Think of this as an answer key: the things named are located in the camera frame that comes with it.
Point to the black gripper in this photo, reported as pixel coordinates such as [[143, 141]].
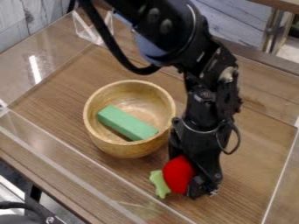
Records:
[[199, 146]]

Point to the red plush fruit green leaf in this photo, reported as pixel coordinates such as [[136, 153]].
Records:
[[174, 177]]

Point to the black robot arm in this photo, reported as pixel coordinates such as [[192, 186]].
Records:
[[174, 39]]

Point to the green rectangular block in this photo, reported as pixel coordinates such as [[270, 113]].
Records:
[[126, 124]]

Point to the wooden bowl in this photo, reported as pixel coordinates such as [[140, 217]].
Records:
[[143, 100]]

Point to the metal table leg background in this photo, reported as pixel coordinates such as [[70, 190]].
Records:
[[277, 30]]

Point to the black table frame bracket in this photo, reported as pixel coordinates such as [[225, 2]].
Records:
[[40, 213]]

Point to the clear acrylic corner bracket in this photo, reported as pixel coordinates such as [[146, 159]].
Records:
[[87, 31]]

